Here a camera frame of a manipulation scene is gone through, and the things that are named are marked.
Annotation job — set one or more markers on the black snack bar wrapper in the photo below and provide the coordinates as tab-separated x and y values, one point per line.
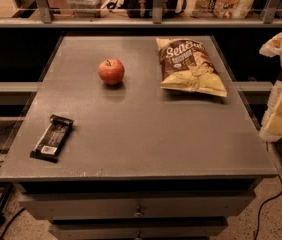
51	142

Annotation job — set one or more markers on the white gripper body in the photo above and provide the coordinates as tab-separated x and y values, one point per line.
271	104

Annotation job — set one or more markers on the grey drawer cabinet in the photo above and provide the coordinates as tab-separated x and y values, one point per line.
189	161

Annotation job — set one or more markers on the red apple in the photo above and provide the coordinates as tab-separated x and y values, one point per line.
111	71

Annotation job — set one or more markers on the grey metal shelf rack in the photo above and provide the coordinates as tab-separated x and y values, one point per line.
56	13

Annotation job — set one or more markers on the upper drawer knob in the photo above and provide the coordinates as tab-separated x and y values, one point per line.
138	213

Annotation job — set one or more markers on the colourful snack bag on shelf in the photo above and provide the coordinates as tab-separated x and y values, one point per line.
224	9

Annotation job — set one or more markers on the brown yellow chips bag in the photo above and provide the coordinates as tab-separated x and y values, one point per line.
186	66

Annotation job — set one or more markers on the black bag on shelf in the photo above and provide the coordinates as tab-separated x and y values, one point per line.
144	8

